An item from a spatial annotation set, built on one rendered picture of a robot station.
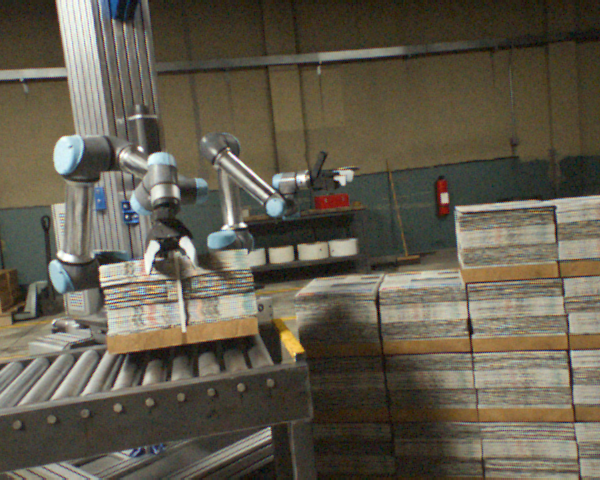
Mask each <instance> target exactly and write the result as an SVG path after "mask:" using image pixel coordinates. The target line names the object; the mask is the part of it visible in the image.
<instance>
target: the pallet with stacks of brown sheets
mask: <svg viewBox="0 0 600 480"><path fill-rule="evenodd" d="M17 273H18V270H17V269H10V270H2V271H0V326H6V325H13V324H14V323H15V322H14V315H13V314H14V313H20V312H22V308H24V307H25V305H26V301H23V302H20V299H21V291H20V290H19V286H18V281H17Z"/></svg>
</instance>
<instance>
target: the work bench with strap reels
mask: <svg viewBox="0 0 600 480"><path fill-rule="evenodd" d="M329 194H336V193H329ZM315 205H316V209H308V210H307V211H300V218H299V219H294V220H283V217H281V218H276V220H277V222H278V221H295V220H303V219H312V218H321V217H330V216H338V215H347V214H351V223H352V238H346V239H336V240H331V241H328V242H314V243H305V244H300V245H298V251H299V257H295V256H294V248H293V246H280V247H273V248H269V249H268V252H269V261H265V259H266V254H265V249H252V250H251V252H250V253H249V254H248V262H249V263H248V264H249V266H248V267H249V268H250V269H251V271H252V273H253V272H262V271H269V270H277V269H284V268H292V267H300V266H308V265H316V264H323V263H331V262H339V261H347V260H354V263H355V269H354V270H359V269H361V268H359V259H362V258H366V266H367V274H365V275H373V274H372V273H371V257H370V246H369V237H368V226H367V216H366V208H368V205H363V204H361V205H357V206H352V205H349V196H348V194H347V193H346V194H336V195H328V196H327V195H326V196H319V197H316V198H315ZM355 213H361V215H362V225H363V236H364V245H365V253H363V252H360V251H359V248H358V239H357V238H356V228H355V218H354V214H355ZM243 220H244V223H245V224H247V225H252V224H261V223H269V222H276V221H275V218H274V217H271V216H265V214H264V215H255V216H250V217H243ZM328 248H329V249H328Z"/></svg>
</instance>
